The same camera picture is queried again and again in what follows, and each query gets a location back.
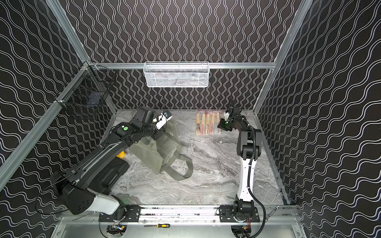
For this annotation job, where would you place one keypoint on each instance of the black wire mesh basket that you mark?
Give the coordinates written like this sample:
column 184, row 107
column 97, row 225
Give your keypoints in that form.
column 90, row 97

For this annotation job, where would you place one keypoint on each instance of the horizontal aluminium back bar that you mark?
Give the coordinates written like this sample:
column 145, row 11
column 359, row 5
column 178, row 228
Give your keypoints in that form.
column 189, row 65

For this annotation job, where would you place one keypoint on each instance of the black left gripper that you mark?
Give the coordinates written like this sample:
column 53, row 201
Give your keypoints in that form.
column 153, row 129

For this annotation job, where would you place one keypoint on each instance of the white wire mesh basket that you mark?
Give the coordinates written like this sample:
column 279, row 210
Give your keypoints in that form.
column 177, row 77

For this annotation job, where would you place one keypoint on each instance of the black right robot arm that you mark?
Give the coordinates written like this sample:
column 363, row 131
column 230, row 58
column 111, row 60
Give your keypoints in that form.
column 249, row 148

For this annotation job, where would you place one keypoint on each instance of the olive green tote bag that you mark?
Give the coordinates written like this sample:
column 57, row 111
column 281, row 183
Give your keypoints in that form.
column 160, row 154

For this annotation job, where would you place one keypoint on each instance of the folding fan with pink paper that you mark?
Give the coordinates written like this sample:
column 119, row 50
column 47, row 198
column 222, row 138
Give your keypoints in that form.
column 203, row 119

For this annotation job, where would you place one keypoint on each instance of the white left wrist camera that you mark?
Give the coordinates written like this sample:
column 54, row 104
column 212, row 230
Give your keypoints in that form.
column 161, row 120

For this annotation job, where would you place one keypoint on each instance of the yellow handled screwdriver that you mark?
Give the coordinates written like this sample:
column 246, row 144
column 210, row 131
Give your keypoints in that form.
column 159, row 226

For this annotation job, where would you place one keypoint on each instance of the yellow tape roll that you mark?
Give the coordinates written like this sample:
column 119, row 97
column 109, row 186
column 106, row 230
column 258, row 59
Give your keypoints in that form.
column 121, row 155

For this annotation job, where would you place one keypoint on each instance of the aluminium corner frame post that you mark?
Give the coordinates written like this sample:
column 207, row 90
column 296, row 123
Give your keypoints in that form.
column 60, row 15

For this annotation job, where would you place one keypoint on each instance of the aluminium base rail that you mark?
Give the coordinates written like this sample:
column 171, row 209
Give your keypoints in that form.
column 203, row 215

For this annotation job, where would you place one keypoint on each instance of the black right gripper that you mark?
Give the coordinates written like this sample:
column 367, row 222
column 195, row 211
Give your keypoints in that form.
column 227, row 123

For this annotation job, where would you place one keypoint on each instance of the left aluminium side bar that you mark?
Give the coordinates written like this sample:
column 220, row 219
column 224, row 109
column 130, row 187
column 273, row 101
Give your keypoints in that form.
column 16, row 158

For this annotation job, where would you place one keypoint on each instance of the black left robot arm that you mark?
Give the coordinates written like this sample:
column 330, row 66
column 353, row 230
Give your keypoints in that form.
column 72, row 186

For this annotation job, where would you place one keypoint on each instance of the right aluminium frame post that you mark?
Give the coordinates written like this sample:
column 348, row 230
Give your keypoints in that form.
column 295, row 26

